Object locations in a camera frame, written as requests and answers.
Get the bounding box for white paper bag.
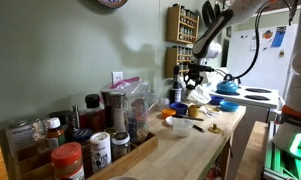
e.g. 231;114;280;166
185;84;211;104

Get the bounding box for small dark blue cup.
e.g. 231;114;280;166
170;103;188;115

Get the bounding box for orange small bowl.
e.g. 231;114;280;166
161;108;176;119

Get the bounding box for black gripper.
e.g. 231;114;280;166
184;64;214;85

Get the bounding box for dark glass spice jar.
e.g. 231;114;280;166
111;132;130;161

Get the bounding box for white spice shaker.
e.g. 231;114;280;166
90;132;112;173

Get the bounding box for brass sink strainer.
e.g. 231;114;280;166
208;124;222;134

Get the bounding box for white refrigerator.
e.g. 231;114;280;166
226;24;298;96

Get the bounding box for black cap sauce bottle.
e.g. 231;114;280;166
80;94;104;133

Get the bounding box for white stove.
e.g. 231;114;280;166
207;72;278;180

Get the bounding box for wooden spice rack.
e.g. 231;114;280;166
165;46;192;78
166;4;199;44

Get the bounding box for steel pepper grinder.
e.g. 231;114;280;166
110;91;126;132

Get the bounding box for upper wooden spice rack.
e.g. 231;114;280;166
166;4;199;44

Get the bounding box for small white dish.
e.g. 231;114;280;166
165;116;175;126

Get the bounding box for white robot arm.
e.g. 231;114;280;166
192;0;301;159

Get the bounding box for gold metal cup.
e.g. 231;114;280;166
188;105;200;118

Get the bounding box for lower wooden spice rack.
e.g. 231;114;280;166
165;46;192;78

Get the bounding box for dark blue measuring cup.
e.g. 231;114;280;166
210;96;224;105

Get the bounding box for dark bottle with white label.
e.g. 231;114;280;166
169;66;182;103

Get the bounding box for light blue bowl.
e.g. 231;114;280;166
220;101;239;112

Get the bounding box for wooden butcher block cart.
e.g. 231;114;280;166
86;103;247;180

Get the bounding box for white cap brown bottle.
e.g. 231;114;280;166
46;117;65;150

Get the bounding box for white wall outlet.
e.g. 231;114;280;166
111;72;123;84

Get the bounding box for gold round lid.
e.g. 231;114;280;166
208;107;221;113

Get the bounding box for white crumpled napkin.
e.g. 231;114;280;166
200;106;222;117

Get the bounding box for blue kettle with black handle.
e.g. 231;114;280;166
217;74;238;94

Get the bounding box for orange lid spice jar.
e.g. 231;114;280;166
51;142;85;180

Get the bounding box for decorative wall plate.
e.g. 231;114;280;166
97;0;128;9

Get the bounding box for wooden spice tray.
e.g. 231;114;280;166
7;132;158;180

